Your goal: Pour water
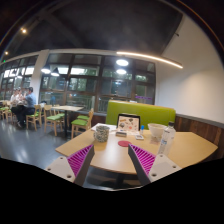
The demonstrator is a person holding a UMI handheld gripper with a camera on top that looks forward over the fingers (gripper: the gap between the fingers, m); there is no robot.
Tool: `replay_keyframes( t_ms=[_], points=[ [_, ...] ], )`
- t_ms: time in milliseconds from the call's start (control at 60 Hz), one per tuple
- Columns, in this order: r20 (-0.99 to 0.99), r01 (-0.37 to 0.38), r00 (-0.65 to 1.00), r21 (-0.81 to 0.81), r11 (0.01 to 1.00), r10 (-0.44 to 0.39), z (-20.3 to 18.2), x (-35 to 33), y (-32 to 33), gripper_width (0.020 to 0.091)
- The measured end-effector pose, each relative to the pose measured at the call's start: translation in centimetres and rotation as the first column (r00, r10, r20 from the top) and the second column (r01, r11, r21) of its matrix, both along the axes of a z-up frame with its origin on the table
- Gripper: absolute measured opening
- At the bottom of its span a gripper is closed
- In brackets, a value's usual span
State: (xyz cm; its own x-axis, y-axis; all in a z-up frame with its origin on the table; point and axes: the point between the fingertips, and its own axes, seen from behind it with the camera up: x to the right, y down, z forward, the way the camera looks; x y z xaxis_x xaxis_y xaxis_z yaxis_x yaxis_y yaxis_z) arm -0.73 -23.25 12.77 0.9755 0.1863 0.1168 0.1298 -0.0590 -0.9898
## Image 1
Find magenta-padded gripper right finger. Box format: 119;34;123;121
127;143;183;187

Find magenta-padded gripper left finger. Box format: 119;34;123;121
44;143;96;187

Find clear plastic water bottle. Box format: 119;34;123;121
156;121;177;157

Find flat round red coaster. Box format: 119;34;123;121
117;140;132;148

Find white ceramic bowl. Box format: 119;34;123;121
147;122;167;138

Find speckled ceramic mug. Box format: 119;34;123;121
92;125;111;143

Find small dark box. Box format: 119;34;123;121
115;130;128;138

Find printed paper sheets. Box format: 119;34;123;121
90;122;118;133

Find green upholstered bench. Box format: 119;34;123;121
105;100;177;130

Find group of green-seated wooden chairs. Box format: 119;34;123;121
0;103;95;139

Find light wooden dining table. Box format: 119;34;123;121
50;105;85;138

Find person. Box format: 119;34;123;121
9;89;24;107
11;86;38;128

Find dark pendant lamp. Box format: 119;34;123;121
50;67;61;78
40;66;52;75

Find round ceiling lamp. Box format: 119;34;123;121
115;58;130;67
115;68;128;76

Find long linear ceiling light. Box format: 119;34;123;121
116;50;184;70

